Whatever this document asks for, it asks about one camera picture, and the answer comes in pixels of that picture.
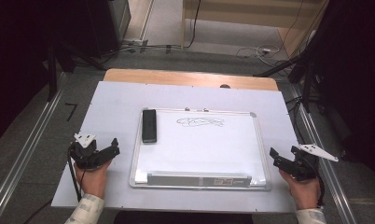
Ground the wooden table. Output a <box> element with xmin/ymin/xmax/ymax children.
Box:
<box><xmin>103</xmin><ymin>68</ymin><xmax>280</xmax><ymax>92</ymax></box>

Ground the hand-held gripper cable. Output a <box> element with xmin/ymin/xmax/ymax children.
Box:
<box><xmin>310</xmin><ymin>157</ymin><xmax>326</xmax><ymax>209</ymax></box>
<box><xmin>66</xmin><ymin>148</ymin><xmax>84</xmax><ymax>203</ymax></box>

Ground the right hand-held gripper cable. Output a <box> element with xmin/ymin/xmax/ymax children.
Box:
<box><xmin>310</xmin><ymin>157</ymin><xmax>326</xmax><ymax>209</ymax></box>

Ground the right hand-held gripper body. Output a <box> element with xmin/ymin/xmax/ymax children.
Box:
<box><xmin>292</xmin><ymin>143</ymin><xmax>340</xmax><ymax>182</ymax></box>

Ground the dark curtain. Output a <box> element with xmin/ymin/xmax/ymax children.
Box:
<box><xmin>0</xmin><ymin>0</ymin><xmax>88</xmax><ymax>147</ymax></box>
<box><xmin>317</xmin><ymin>0</ymin><xmax>375</xmax><ymax>194</ymax></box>

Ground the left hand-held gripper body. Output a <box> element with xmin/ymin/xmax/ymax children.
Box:
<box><xmin>68</xmin><ymin>133</ymin><xmax>107</xmax><ymax>171</ymax></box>

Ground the black cable beside rail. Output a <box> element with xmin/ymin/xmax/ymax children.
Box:
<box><xmin>285</xmin><ymin>95</ymin><xmax>305</xmax><ymax>147</ymax></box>

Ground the white floor cable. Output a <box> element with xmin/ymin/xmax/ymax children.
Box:
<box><xmin>236</xmin><ymin>43</ymin><xmax>283</xmax><ymax>68</ymax></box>

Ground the person's left hand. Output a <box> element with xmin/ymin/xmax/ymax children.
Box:
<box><xmin>74</xmin><ymin>160</ymin><xmax>113</xmax><ymax>200</ymax></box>

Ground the black cabinet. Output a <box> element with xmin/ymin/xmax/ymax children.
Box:
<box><xmin>82</xmin><ymin>0</ymin><xmax>132</xmax><ymax>59</ymax></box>

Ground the person's right hand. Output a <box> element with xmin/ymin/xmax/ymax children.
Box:
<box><xmin>278</xmin><ymin>171</ymin><xmax>321</xmax><ymax>211</ymax></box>

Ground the whiteboard with aluminium frame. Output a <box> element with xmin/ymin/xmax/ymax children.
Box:
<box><xmin>129</xmin><ymin>106</ymin><xmax>273</xmax><ymax>191</ymax></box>

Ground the black floor cable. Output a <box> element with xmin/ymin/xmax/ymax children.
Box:
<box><xmin>21</xmin><ymin>198</ymin><xmax>53</xmax><ymax>224</ymax></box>

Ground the grey power strip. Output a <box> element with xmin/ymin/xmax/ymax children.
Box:
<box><xmin>123</xmin><ymin>37</ymin><xmax>150</xmax><ymax>52</ymax></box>

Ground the light wooden furniture frame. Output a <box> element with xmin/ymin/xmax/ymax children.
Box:
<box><xmin>179</xmin><ymin>0</ymin><xmax>330</xmax><ymax>58</ymax></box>

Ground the black whiteboard eraser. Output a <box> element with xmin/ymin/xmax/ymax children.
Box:
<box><xmin>141</xmin><ymin>108</ymin><xmax>159</xmax><ymax>145</ymax></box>

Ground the large white base panel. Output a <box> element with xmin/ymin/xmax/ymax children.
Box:
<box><xmin>50</xmin><ymin>80</ymin><xmax>300</xmax><ymax>215</ymax></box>

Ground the black metal stand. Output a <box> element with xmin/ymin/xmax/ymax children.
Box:
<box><xmin>47</xmin><ymin>39</ymin><xmax>106</xmax><ymax>103</ymax></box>
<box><xmin>253</xmin><ymin>46</ymin><xmax>318</xmax><ymax>114</ymax></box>

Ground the black hanging cable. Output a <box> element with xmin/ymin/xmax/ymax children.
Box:
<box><xmin>183</xmin><ymin>0</ymin><xmax>203</xmax><ymax>49</ymax></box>

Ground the aluminium floor rail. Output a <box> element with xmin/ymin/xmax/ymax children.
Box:
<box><xmin>287</xmin><ymin>83</ymin><xmax>359</xmax><ymax>224</ymax></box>
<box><xmin>0</xmin><ymin>72</ymin><xmax>68</xmax><ymax>224</ymax></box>

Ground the left hand-held gripper cable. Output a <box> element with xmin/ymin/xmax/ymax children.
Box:
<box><xmin>66</xmin><ymin>148</ymin><xmax>84</xmax><ymax>203</ymax></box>

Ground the grey floor cable bundle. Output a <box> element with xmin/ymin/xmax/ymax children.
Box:
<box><xmin>98</xmin><ymin>42</ymin><xmax>184</xmax><ymax>59</ymax></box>

